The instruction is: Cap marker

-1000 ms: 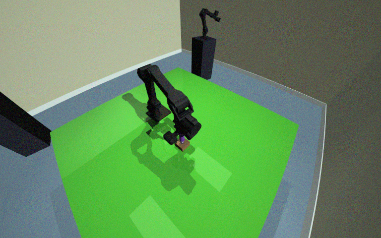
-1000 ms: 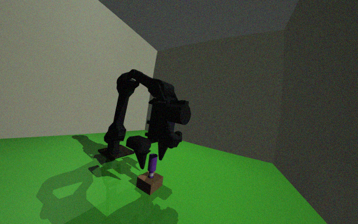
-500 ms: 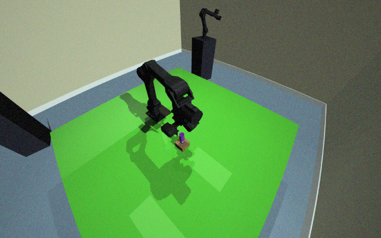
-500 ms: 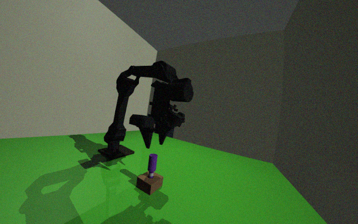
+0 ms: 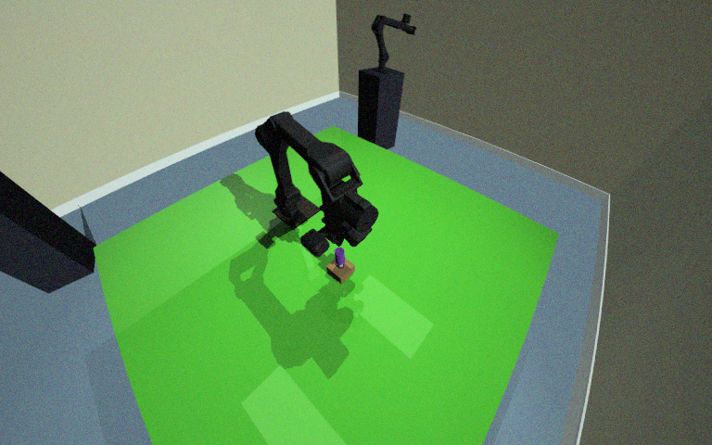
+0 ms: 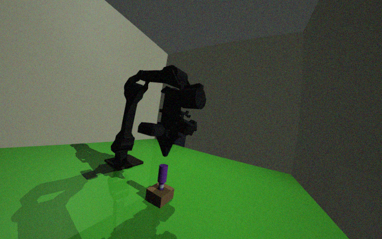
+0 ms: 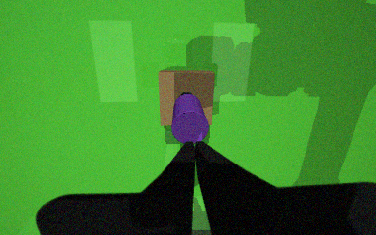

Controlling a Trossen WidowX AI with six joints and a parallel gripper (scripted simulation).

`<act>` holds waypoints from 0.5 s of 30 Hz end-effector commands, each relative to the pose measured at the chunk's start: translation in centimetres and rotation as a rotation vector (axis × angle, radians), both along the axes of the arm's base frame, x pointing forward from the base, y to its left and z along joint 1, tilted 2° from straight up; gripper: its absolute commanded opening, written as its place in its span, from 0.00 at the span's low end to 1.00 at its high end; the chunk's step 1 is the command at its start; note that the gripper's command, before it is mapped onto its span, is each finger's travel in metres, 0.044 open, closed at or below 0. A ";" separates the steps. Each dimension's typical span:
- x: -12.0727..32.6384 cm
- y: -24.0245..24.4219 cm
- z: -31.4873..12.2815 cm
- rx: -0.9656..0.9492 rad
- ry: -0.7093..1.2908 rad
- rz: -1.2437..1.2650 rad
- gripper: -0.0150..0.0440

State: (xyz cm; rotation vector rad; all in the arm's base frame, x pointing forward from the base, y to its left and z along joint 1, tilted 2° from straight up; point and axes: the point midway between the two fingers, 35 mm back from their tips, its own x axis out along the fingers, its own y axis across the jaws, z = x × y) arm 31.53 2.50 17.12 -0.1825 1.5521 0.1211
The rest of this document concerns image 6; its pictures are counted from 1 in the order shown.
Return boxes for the tan wooden block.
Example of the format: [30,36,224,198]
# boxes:
[145,182,174,208]

